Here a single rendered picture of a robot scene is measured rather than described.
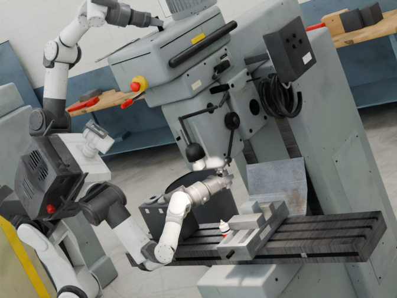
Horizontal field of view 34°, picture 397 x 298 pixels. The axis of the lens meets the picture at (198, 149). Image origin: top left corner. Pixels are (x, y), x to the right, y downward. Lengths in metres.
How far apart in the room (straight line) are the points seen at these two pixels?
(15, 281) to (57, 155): 1.72
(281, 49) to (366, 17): 3.77
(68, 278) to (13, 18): 7.42
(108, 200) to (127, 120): 6.72
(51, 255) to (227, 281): 0.73
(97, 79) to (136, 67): 6.75
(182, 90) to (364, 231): 0.86
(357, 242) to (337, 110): 0.87
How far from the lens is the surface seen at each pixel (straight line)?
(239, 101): 2.68
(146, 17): 2.51
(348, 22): 6.35
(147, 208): 3.08
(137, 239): 2.44
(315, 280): 2.96
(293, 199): 2.97
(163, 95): 2.53
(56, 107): 2.66
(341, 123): 3.15
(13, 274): 4.08
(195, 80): 2.49
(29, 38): 9.86
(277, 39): 2.57
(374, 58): 6.96
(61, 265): 2.81
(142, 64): 2.41
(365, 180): 3.28
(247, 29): 2.86
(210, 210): 4.65
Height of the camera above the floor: 2.12
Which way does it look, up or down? 16 degrees down
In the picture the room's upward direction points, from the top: 24 degrees counter-clockwise
